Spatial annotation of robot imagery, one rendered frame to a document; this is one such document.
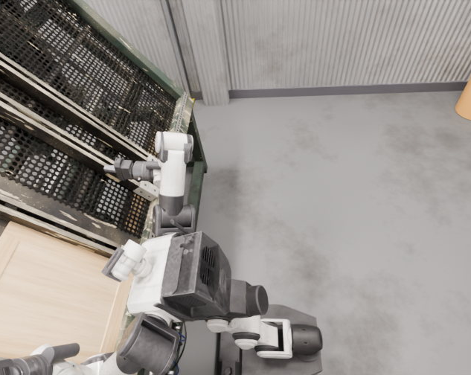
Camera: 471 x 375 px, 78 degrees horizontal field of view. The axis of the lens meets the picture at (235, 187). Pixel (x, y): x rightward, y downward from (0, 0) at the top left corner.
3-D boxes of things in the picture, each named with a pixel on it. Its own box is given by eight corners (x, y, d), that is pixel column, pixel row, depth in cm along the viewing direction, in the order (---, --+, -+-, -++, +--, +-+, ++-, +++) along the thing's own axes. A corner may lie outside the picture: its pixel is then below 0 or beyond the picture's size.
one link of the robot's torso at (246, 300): (268, 287, 124) (250, 273, 112) (269, 320, 116) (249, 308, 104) (213, 295, 136) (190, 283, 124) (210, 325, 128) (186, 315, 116)
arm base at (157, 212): (187, 209, 122) (195, 201, 113) (190, 240, 118) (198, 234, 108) (151, 210, 116) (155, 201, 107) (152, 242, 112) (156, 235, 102)
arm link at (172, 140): (155, 152, 123) (161, 121, 107) (179, 153, 127) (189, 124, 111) (155, 173, 118) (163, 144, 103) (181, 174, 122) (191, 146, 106)
